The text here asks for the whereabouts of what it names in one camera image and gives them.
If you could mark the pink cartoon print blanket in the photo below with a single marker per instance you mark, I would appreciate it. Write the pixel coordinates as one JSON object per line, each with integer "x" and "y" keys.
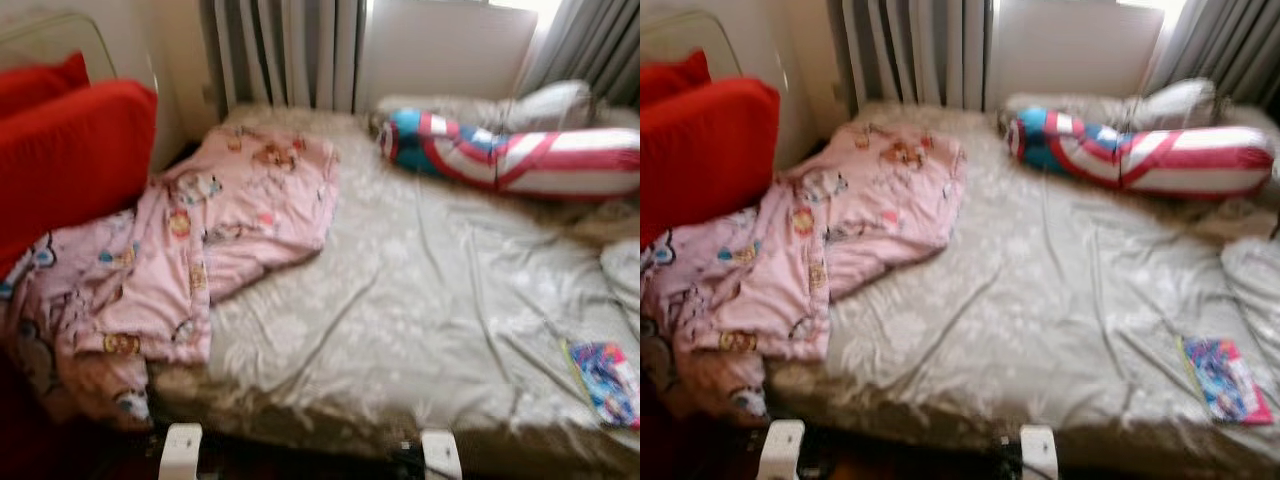
{"x": 220, "y": 220}
{"x": 850, "y": 215}

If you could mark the red white blue striped bolster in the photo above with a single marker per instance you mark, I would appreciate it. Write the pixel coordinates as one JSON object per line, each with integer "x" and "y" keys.
{"x": 1150, "y": 158}
{"x": 520, "y": 160}

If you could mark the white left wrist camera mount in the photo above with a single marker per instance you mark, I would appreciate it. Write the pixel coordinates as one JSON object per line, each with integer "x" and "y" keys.
{"x": 781, "y": 448}
{"x": 181, "y": 450}

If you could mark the crumpled beige pillow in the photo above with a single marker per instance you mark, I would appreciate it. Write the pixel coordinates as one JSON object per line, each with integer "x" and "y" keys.
{"x": 555, "y": 102}
{"x": 1180, "y": 100}

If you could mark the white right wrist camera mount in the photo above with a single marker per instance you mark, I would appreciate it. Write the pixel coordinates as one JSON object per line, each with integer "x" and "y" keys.
{"x": 441, "y": 455}
{"x": 1038, "y": 452}

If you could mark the grey pleated curtain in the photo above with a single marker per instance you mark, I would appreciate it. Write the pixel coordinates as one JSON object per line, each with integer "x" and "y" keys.
{"x": 595, "y": 50}
{"x": 1225, "y": 50}
{"x": 915, "y": 55}
{"x": 285, "y": 55}

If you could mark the colourful comic book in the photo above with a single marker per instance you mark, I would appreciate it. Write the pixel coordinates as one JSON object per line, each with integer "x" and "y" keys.
{"x": 605, "y": 385}
{"x": 1225, "y": 380}

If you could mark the bed with beige floral sheet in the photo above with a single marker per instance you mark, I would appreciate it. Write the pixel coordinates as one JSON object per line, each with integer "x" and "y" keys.
{"x": 430, "y": 300}
{"x": 1060, "y": 300}

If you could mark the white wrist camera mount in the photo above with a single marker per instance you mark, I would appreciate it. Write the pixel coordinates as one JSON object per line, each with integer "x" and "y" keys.
{"x": 181, "y": 450}
{"x": 441, "y": 455}
{"x": 781, "y": 448}
{"x": 1038, "y": 452}

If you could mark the red folded mattress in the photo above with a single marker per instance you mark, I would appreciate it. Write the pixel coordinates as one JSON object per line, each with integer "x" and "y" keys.
{"x": 700, "y": 150}
{"x": 70, "y": 160}

